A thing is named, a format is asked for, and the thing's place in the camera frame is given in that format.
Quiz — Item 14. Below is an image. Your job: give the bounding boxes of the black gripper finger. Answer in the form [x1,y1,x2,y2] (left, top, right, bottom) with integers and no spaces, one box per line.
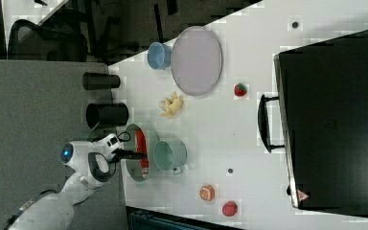
[113,149,148,163]

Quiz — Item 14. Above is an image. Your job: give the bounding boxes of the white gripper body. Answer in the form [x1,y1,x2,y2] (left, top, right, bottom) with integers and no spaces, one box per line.
[98,133,124,160]

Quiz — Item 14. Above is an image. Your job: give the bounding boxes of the red ketchup bottle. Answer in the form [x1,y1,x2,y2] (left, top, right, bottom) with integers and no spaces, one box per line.
[135,129,149,177]

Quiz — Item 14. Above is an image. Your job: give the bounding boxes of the green strainer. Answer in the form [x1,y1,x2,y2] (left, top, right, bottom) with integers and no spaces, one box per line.
[124,124,159,182]

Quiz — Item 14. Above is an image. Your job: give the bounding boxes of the black cylinder container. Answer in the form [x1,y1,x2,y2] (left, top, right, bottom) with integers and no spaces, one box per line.
[85,103,129,129]

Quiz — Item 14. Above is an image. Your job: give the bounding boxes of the green mug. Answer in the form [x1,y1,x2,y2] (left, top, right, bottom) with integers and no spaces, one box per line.
[153,138,187,175]

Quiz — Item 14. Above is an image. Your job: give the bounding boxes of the black cylinder cup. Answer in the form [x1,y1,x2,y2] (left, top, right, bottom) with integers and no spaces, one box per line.
[82,72,121,90]

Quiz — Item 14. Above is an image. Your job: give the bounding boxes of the peeled toy banana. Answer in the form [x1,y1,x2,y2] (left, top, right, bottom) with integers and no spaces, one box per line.
[158,92,184,118]

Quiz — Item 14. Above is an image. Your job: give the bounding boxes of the toy orange slice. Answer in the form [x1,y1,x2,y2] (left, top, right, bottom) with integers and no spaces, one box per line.
[199,185,215,201]

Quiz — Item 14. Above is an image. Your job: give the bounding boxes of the blue cup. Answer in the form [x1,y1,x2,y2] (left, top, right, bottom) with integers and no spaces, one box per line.
[148,42,172,70]

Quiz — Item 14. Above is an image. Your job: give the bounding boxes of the grey round plate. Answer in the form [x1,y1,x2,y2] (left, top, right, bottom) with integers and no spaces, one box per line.
[171,26,222,96]

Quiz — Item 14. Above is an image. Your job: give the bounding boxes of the red toy fruit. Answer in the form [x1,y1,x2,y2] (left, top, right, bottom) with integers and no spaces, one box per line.
[221,201,238,217]

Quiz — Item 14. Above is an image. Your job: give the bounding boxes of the black office chair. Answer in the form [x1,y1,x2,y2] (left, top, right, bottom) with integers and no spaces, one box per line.
[7,19,88,62]

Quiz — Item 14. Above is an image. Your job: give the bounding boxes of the toy strawberry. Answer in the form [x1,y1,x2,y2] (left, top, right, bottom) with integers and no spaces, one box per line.
[234,83,247,97]

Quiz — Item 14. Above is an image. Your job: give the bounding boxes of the black cable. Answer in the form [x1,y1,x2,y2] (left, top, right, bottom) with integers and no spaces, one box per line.
[116,130,132,144]

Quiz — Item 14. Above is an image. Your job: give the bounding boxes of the blue table frame rail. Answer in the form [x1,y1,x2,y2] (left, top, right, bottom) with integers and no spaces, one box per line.
[126,206,241,230]

